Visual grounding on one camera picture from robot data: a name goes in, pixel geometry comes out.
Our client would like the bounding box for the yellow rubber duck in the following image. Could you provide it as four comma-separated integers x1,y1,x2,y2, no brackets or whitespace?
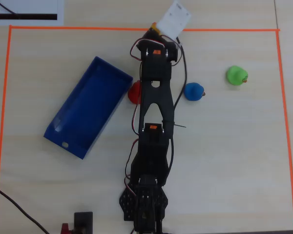
150,22,162,35

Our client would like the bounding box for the black zip tie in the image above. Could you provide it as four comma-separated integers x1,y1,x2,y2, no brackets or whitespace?
162,119,187,129

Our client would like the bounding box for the green rubber duck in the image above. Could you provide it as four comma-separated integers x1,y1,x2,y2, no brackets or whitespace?
226,65,249,86

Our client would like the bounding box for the blue rectangular plastic box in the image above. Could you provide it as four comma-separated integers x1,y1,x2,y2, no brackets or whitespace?
43,56,134,160

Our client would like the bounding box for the white paper with black bar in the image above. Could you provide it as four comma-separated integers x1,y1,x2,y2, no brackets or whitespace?
0,0,64,26

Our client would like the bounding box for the long black table cable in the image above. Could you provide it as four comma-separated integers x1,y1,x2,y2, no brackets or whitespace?
0,182,51,234

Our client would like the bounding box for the thin black cable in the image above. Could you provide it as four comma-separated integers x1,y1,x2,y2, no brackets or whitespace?
0,0,18,15

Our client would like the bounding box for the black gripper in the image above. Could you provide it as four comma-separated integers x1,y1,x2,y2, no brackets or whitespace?
136,30,184,62

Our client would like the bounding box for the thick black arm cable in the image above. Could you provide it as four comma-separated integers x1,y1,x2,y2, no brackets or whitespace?
173,36,188,115

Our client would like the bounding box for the black perforated arm base plate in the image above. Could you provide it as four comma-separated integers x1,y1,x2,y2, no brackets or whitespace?
119,185,169,222

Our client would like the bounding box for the red rubber duck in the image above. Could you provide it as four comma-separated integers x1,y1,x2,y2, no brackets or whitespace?
127,80,142,105

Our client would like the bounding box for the black and red table clamp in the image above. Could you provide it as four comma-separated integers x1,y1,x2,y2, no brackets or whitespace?
61,211,94,234

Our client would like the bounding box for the blue rubber duck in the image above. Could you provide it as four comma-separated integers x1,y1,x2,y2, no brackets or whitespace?
184,82,207,102

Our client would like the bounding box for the orange tape strip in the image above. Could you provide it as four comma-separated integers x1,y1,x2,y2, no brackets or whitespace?
0,25,13,234
9,25,281,33
275,29,293,231

